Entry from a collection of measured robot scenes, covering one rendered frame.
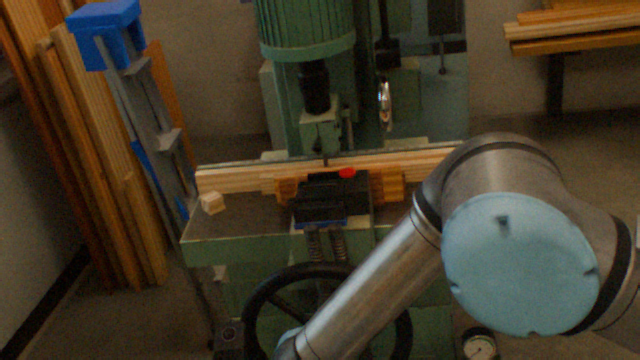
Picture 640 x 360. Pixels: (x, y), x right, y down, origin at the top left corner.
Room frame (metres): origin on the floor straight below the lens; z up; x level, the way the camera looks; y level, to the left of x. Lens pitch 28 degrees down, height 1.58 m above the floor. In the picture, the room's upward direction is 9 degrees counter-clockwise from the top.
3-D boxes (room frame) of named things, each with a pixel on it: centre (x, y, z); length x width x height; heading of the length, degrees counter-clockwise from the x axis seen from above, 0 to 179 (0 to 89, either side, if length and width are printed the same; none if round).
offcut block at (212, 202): (1.22, 0.21, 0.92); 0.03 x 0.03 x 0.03; 33
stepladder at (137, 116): (1.99, 0.45, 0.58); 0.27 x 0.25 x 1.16; 80
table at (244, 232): (1.13, -0.03, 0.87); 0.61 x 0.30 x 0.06; 81
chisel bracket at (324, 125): (1.26, -0.03, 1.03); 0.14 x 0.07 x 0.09; 171
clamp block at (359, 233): (1.04, -0.02, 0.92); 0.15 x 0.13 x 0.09; 81
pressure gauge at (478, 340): (0.99, -0.25, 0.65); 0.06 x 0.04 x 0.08; 81
